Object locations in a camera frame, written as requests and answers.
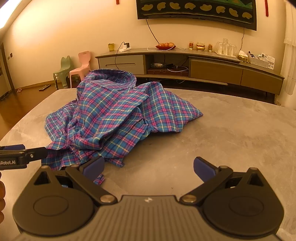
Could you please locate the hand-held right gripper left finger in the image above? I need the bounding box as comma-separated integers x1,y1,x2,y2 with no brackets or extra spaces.
32,156,117,205

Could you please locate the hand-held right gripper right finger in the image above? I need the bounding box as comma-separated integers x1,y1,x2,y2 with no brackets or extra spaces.
180,157,265,205

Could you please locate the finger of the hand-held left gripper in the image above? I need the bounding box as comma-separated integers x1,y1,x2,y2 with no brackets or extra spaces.
20,147,48,164
0,144,26,153

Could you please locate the person's left hand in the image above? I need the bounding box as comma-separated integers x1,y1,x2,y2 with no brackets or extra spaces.
0,171,6,223

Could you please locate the pink plastic chair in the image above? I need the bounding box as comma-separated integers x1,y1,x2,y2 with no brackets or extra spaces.
69,51,91,88

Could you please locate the blue plaid shirt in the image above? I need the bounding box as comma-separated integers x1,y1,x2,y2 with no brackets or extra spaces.
45,69,204,186

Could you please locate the long grey television cabinet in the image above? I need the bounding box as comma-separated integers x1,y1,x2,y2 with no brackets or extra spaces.
95,47,285,96

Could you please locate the ceiling light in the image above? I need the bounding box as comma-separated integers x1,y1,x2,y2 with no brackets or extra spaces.
0,0,23,29

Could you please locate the red fruit plate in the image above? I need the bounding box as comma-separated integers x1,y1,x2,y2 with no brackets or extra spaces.
155,42,176,50

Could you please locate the wall television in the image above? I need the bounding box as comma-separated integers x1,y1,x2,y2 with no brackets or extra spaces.
136,0,258,31

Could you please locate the white curtain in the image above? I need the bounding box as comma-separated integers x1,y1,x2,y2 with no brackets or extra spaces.
275,2,296,107

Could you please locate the black power cable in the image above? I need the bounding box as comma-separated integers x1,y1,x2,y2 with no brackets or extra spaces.
114,42,126,70

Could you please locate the set of clear glasses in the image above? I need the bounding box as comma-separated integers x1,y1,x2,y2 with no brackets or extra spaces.
216,38,238,57

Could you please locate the golden tissue box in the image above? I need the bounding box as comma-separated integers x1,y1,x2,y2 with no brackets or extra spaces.
237,50,250,62

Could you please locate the green plastic chair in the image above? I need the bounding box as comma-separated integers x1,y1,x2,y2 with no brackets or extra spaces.
53,56,71,90

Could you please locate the room door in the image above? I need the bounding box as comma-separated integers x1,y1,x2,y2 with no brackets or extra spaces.
0,43,12,100

